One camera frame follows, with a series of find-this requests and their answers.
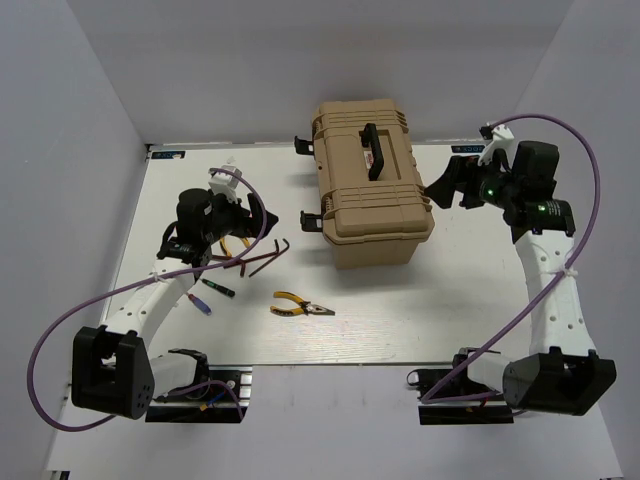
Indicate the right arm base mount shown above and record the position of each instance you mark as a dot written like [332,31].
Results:
[460,402]

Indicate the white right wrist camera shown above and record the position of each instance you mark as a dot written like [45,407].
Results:
[497,136]

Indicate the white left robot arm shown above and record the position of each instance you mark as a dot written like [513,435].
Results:
[112,372]

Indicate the green black screwdriver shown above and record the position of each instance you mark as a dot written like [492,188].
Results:
[219,288]

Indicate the blue table label right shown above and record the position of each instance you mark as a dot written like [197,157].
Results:
[467,149]

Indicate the large brown hex key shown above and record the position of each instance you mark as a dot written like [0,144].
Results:
[226,261]

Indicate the tan plastic toolbox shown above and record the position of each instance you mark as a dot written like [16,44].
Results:
[373,206]

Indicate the blue table label left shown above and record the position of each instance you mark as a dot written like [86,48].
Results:
[167,155]

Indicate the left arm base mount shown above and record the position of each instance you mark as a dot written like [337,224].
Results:
[212,404]

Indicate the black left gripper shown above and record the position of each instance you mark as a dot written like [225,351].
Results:
[247,225]

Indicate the small brown hex key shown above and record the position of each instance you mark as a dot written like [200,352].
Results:
[272,257]

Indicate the blue red screwdriver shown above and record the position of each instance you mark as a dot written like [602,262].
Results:
[199,304]

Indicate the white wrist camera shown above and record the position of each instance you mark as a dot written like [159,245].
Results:
[497,136]
[224,180]

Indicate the blue table label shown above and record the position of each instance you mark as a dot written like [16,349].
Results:
[467,149]
[167,155]

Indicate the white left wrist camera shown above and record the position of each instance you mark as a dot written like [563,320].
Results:
[224,180]

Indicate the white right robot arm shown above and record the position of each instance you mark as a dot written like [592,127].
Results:
[562,372]

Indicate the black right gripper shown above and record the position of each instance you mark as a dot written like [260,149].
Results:
[461,170]

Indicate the yellow black needle-nose pliers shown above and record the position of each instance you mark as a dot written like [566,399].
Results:
[302,307]

